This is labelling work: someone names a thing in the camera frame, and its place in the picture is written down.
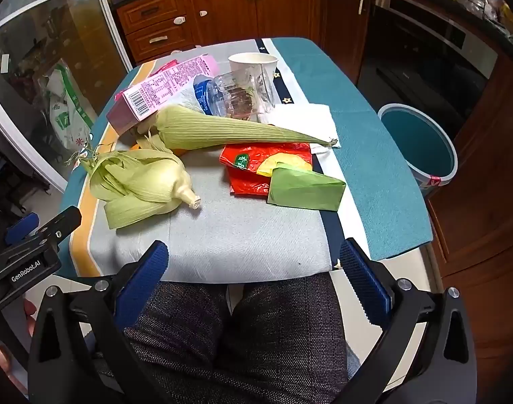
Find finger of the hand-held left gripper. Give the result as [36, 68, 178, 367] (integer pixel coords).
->
[36, 205, 83, 245]
[4, 213, 40, 245]

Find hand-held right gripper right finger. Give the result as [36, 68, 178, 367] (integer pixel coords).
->
[338, 238, 478, 404]

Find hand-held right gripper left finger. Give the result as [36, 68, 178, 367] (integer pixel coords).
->
[27, 240, 173, 404]

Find teal round bin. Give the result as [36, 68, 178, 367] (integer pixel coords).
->
[377, 103, 458, 198]

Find pink snack wrapper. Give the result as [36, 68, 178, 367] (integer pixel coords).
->
[106, 53, 220, 135]

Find long corn husk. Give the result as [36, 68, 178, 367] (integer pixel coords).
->
[136, 104, 339, 152]

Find clear crushed plastic bottle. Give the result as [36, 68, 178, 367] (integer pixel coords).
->
[193, 71, 278, 121]

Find white leaf-print paper cup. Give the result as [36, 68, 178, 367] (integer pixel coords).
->
[228, 52, 279, 108]

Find person's left hand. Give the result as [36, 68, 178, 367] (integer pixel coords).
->
[0, 298, 38, 390]

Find striped teal tablecloth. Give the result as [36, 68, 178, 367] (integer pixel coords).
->
[60, 37, 434, 287]

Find green folded paper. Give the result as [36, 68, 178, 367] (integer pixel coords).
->
[267, 167, 347, 211]

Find green and white bag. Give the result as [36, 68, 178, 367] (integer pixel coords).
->
[46, 63, 95, 148]

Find person's legs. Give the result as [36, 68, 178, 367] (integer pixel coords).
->
[96, 275, 362, 404]

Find yellow scrap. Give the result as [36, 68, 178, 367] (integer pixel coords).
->
[256, 154, 314, 177]

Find red plastic bag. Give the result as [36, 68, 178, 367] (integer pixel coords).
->
[219, 142, 314, 198]

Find glass sliding door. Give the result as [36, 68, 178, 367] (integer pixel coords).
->
[0, 0, 131, 194]

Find black built-in oven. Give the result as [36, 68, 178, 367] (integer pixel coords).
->
[357, 0, 501, 139]

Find wooden kitchen cabinet with drawers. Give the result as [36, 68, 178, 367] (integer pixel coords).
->
[112, 0, 377, 87]

